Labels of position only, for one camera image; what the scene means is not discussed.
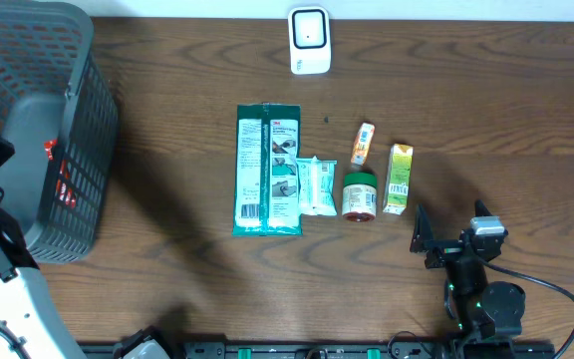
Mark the mint green wipes pack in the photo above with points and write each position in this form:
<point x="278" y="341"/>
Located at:
<point x="316" y="184"/>

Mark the white jar green lid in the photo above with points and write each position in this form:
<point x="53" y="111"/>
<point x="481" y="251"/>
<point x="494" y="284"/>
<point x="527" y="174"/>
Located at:
<point x="359" y="202"/>

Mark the dark grey plastic mesh basket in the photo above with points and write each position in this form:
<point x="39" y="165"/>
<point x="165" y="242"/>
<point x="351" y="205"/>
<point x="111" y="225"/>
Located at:
<point x="52" y="89"/>

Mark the red sachet packet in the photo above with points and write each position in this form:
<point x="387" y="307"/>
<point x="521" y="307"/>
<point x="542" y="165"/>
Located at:
<point x="64" y="192"/>

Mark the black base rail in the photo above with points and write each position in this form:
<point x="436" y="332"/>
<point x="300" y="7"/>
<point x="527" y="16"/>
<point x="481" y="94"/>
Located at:
<point x="399" y="349"/>

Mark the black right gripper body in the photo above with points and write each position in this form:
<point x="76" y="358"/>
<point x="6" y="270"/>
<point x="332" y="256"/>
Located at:
<point x="445" y="251"/>

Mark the green yellow juice carton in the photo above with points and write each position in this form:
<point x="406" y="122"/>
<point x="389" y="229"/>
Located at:
<point x="398" y="179"/>

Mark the small orange box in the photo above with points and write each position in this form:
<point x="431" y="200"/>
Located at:
<point x="362" y="144"/>

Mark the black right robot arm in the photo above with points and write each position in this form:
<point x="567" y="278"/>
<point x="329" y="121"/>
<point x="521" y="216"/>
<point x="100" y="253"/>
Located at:
<point x="489" y="313"/>

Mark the white barcode scanner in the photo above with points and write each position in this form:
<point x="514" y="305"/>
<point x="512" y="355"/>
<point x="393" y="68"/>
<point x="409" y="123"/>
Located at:
<point x="309" y="40"/>

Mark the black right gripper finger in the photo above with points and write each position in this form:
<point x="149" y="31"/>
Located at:
<point x="480" y="209"/>
<point x="422" y="238"/>

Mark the green 3M package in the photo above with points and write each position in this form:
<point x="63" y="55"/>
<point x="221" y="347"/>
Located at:
<point x="266" y="194"/>

